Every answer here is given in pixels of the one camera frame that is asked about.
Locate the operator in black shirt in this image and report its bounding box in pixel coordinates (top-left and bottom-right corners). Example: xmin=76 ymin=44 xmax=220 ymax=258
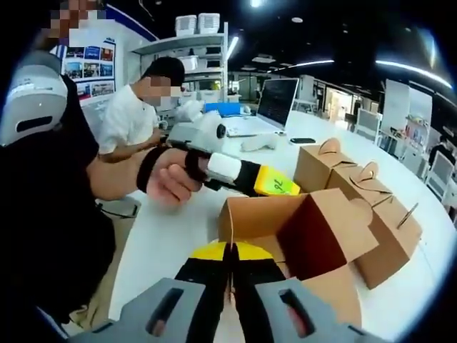
xmin=0 ymin=73 xmax=117 ymax=322

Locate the white office chair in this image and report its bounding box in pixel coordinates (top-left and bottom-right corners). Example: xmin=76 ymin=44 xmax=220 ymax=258
xmin=354 ymin=108 xmax=382 ymax=144
xmin=426 ymin=151 xmax=455 ymax=201

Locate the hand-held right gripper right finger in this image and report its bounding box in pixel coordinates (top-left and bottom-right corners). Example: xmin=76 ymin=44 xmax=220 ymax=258
xmin=231 ymin=241 xmax=388 ymax=343

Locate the brown paper box with handle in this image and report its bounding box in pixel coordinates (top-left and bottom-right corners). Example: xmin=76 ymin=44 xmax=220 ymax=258
xmin=351 ymin=202 xmax=424 ymax=291
xmin=293 ymin=137 xmax=358 ymax=196
xmin=217 ymin=187 xmax=380 ymax=332
xmin=326 ymin=160 xmax=393 ymax=215

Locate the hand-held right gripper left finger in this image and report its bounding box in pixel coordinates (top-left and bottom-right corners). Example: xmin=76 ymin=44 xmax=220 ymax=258
xmin=69 ymin=241 xmax=231 ymax=343

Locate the person's left hand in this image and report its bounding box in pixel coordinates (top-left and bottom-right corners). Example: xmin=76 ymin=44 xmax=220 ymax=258
xmin=146 ymin=148 xmax=207 ymax=205

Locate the white worn device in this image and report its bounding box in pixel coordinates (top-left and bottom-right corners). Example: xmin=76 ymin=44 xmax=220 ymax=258
xmin=0 ymin=51 xmax=69 ymax=146

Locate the black wrist strap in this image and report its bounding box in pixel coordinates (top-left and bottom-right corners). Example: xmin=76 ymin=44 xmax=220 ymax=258
xmin=136 ymin=145 xmax=171 ymax=196

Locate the display shelf with goods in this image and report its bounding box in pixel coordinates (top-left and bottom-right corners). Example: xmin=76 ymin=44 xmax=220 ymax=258
xmin=403 ymin=113 xmax=431 ymax=151

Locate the white storage bin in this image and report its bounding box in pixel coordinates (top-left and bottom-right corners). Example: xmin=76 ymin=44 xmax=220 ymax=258
xmin=174 ymin=14 xmax=199 ymax=37
xmin=197 ymin=12 xmax=221 ymax=36

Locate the white storage shelf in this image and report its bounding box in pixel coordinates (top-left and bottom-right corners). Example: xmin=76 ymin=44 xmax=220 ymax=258
xmin=130 ymin=21 xmax=229 ymax=108

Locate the silver laptop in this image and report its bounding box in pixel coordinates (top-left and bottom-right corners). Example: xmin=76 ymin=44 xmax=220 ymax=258
xmin=227 ymin=77 xmax=300 ymax=139

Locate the ceiling light strip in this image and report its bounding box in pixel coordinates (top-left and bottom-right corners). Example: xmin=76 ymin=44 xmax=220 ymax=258
xmin=374 ymin=59 xmax=453 ymax=89

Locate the blue box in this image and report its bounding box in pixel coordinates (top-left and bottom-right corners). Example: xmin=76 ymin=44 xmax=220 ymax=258
xmin=205 ymin=102 xmax=258 ymax=118

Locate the white handheld controller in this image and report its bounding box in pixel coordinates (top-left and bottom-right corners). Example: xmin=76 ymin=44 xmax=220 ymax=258
xmin=241 ymin=136 xmax=281 ymax=153

